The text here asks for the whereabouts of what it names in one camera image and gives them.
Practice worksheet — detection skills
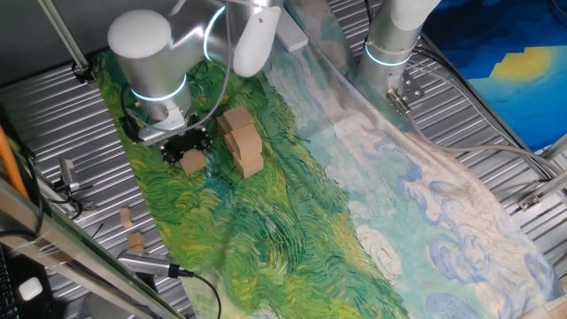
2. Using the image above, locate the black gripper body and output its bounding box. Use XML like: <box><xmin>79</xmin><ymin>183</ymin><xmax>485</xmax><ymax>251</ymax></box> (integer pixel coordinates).
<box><xmin>164</xmin><ymin>128</ymin><xmax>208</xmax><ymax>155</ymax></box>

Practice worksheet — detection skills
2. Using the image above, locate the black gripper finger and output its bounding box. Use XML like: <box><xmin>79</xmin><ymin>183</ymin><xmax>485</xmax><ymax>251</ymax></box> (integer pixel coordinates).
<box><xmin>196</xmin><ymin>127</ymin><xmax>214</xmax><ymax>152</ymax></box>
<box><xmin>159</xmin><ymin>147</ymin><xmax>183</xmax><ymax>167</ymax></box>

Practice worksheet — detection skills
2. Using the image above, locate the black pole clamp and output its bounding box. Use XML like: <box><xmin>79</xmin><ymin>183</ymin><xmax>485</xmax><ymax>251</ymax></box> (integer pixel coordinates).
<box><xmin>70</xmin><ymin>59</ymin><xmax>97</xmax><ymax>85</ymax></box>

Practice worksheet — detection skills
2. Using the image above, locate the white power strip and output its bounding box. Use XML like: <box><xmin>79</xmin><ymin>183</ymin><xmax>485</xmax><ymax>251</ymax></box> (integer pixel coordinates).
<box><xmin>275</xmin><ymin>7</ymin><xmax>310</xmax><ymax>53</ymax></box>

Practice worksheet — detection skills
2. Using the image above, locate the green blue painted cloth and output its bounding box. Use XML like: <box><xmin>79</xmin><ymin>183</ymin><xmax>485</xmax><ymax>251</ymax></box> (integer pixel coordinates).
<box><xmin>90</xmin><ymin>0</ymin><xmax>566</xmax><ymax>319</ymax></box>

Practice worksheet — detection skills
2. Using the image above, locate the orange tube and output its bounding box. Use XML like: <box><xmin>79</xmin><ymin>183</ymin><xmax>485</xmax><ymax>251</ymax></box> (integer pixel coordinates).
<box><xmin>0</xmin><ymin>126</ymin><xmax>30</xmax><ymax>200</ymax></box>

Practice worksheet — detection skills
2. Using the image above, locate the aluminium pole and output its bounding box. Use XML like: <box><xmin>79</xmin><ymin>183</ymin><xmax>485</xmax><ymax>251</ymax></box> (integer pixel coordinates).
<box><xmin>37</xmin><ymin>0</ymin><xmax>92</xmax><ymax>74</ymax></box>

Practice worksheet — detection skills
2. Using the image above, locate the white charging case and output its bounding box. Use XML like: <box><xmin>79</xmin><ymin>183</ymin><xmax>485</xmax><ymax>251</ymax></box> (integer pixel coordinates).
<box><xmin>18</xmin><ymin>276</ymin><xmax>44</xmax><ymax>302</ymax></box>

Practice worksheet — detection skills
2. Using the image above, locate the black keyboard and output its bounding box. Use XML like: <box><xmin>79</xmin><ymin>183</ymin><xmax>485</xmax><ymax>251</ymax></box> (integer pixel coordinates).
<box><xmin>0</xmin><ymin>245</ymin><xmax>21</xmax><ymax>319</ymax></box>

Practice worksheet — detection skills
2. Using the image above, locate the metal base mounting plate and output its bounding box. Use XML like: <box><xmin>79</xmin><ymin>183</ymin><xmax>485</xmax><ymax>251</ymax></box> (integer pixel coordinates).
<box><xmin>393</xmin><ymin>70</ymin><xmax>426</xmax><ymax>107</ymax></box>

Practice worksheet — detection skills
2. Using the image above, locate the blue yellow painted cloth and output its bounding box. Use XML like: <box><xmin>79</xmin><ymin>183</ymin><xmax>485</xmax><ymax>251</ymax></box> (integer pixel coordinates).
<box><xmin>420</xmin><ymin>0</ymin><xmax>567</xmax><ymax>152</ymax></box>

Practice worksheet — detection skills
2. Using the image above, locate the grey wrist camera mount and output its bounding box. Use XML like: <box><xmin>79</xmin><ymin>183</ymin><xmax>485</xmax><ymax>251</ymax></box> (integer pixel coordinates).
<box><xmin>137</xmin><ymin>110</ymin><xmax>190</xmax><ymax>146</ymax></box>

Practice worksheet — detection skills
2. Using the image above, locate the silver depth camera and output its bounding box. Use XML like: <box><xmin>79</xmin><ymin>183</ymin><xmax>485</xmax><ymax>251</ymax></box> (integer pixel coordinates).
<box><xmin>117</xmin><ymin>249</ymin><xmax>178</xmax><ymax>279</ymax></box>

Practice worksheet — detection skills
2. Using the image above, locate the aluminium frame bar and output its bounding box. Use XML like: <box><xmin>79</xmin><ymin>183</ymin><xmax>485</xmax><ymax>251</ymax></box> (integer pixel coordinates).
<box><xmin>0</xmin><ymin>176</ymin><xmax>187</xmax><ymax>319</ymax></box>

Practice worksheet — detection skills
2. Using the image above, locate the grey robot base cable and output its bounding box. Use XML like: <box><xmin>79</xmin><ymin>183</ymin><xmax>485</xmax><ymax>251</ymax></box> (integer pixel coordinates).
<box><xmin>385</xmin><ymin>87</ymin><xmax>563</xmax><ymax>183</ymax></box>

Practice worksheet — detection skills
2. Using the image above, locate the small metal corner bracket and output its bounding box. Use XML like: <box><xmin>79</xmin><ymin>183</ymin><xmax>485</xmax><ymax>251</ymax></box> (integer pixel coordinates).
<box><xmin>517</xmin><ymin>192</ymin><xmax>542</xmax><ymax>213</ymax></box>

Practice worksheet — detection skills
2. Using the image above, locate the aluminium profile rail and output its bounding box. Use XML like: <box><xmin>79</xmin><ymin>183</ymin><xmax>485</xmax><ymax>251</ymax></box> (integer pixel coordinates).
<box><xmin>517</xmin><ymin>170</ymin><xmax>567</xmax><ymax>209</ymax></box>

